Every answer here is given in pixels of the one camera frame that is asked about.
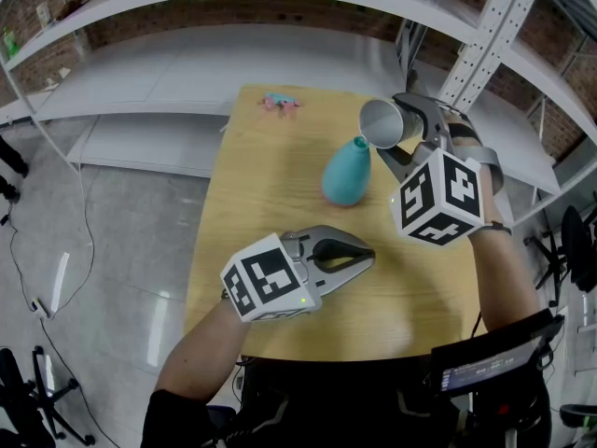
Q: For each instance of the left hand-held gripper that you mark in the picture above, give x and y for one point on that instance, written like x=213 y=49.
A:
x=266 y=278

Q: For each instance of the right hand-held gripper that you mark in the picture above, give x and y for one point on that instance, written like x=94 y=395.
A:
x=443 y=194

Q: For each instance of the white paper cup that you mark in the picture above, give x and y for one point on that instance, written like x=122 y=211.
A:
x=382 y=124

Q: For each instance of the teal vase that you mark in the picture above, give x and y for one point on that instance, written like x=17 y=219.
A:
x=347 y=175

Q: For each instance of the person's right forearm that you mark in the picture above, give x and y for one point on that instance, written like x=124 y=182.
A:
x=506 y=278

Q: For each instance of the person's left forearm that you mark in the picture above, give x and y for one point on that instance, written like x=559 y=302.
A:
x=205 y=357

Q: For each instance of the green plastic bottle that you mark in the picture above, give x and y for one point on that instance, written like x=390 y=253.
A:
x=10 y=45

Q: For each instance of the person's right hand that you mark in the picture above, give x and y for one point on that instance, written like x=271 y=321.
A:
x=490 y=171

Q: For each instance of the short white shelving rack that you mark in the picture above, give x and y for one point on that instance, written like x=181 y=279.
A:
x=494 y=26

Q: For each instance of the small pink blue toy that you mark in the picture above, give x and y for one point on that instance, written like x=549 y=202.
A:
x=279 y=103

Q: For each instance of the person's black shirt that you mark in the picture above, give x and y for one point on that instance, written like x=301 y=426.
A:
x=336 y=404

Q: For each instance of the black chest monitor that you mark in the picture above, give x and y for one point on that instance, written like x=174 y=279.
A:
x=490 y=357

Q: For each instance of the long white shelving rack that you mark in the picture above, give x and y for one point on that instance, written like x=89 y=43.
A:
x=186 y=63

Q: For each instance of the white power strip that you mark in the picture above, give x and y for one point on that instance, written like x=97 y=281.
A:
x=40 y=308

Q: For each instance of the small white box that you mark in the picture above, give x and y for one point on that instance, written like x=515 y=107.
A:
x=43 y=14

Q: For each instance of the black monitor mount rig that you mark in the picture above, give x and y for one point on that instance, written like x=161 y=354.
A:
x=503 y=418

